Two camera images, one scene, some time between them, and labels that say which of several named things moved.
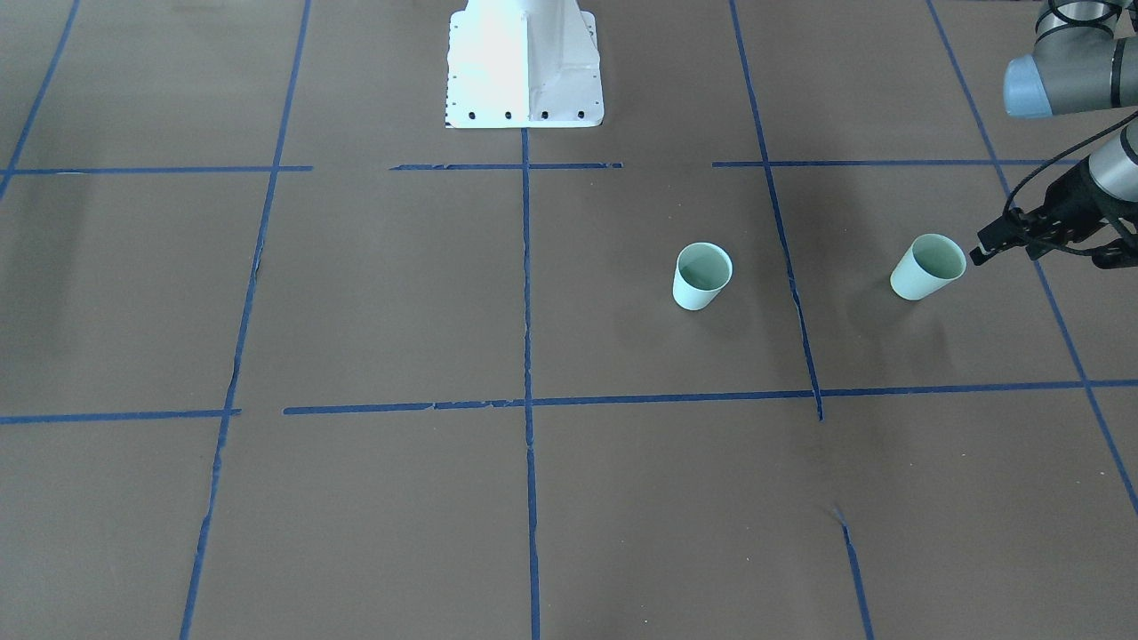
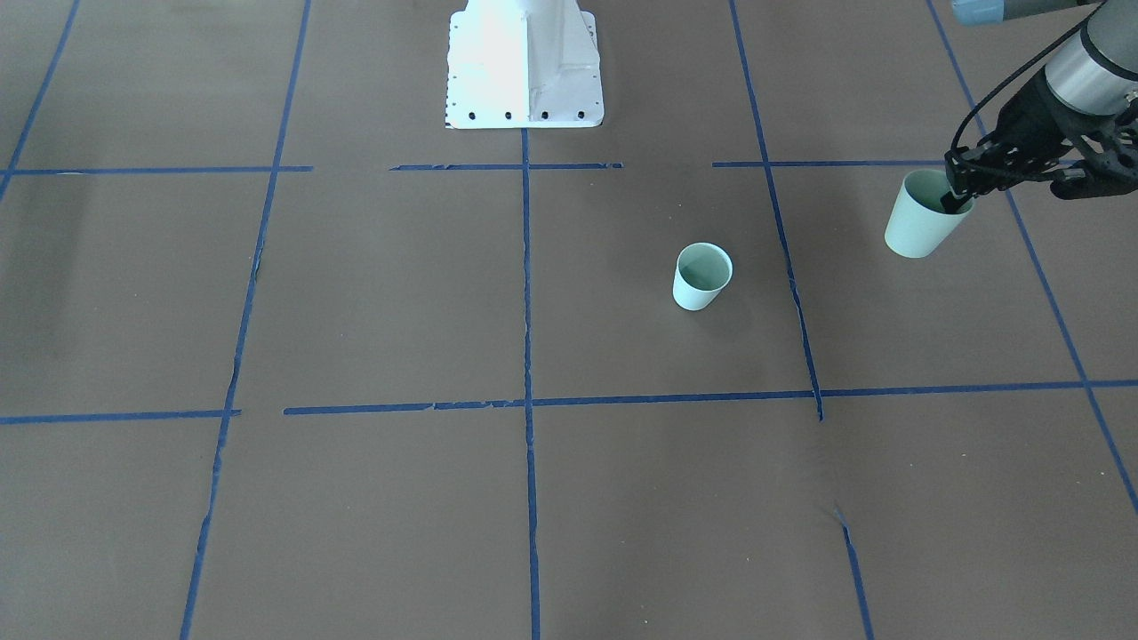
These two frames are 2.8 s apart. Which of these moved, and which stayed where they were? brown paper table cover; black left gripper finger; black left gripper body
Moved: black left gripper finger; black left gripper body
Stayed: brown paper table cover
